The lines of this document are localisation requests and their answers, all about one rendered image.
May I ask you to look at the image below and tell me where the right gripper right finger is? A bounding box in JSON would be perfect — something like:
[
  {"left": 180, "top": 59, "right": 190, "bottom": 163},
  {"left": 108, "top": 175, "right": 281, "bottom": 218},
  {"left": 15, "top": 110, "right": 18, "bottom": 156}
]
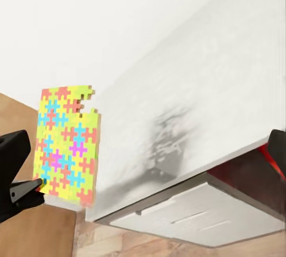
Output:
[{"left": 267, "top": 129, "right": 286, "bottom": 177}]

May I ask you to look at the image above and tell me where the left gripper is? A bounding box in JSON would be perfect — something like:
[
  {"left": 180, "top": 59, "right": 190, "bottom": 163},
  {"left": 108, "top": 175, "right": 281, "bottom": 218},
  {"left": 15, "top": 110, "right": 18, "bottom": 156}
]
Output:
[{"left": 0, "top": 178, "right": 45, "bottom": 223}]

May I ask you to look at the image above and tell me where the jigsaw puzzle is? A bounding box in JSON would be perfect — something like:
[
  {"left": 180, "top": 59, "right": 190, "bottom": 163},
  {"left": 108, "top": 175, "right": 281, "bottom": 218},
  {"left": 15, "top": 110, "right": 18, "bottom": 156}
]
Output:
[{"left": 33, "top": 85, "right": 102, "bottom": 206}]

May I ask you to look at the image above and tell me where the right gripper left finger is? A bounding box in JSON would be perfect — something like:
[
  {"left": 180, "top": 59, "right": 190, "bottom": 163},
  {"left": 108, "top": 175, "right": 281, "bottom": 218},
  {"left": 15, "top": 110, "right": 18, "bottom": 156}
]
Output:
[{"left": 0, "top": 129, "right": 31, "bottom": 201}]

